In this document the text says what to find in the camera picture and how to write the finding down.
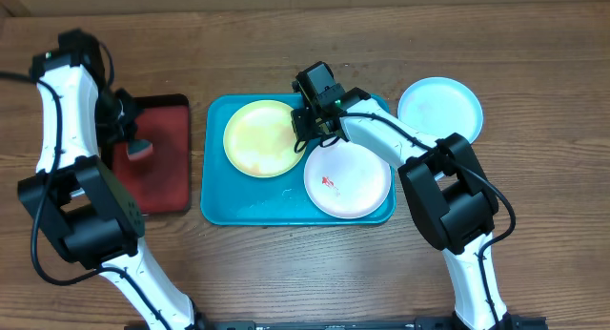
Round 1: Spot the yellow plate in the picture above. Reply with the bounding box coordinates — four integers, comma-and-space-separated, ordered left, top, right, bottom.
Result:
223, 99, 303, 178

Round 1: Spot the light blue plate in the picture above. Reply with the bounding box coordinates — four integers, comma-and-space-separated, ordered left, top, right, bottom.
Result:
397, 77, 484, 143

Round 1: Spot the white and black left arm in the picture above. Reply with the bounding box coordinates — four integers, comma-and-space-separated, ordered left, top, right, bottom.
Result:
17, 29, 206, 329

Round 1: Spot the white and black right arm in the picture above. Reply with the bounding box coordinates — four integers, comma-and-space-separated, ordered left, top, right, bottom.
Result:
292, 61, 516, 329

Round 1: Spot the black tray with red liquid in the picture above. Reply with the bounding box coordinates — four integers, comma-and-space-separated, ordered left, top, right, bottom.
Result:
102, 93, 192, 215

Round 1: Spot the teal plastic tray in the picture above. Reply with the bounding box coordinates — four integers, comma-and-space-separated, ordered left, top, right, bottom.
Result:
200, 93, 397, 226

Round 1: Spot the pink plate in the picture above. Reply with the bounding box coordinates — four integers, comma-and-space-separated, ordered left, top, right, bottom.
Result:
303, 140, 396, 223

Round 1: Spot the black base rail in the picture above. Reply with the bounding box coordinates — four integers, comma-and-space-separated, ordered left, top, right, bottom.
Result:
177, 315, 549, 330

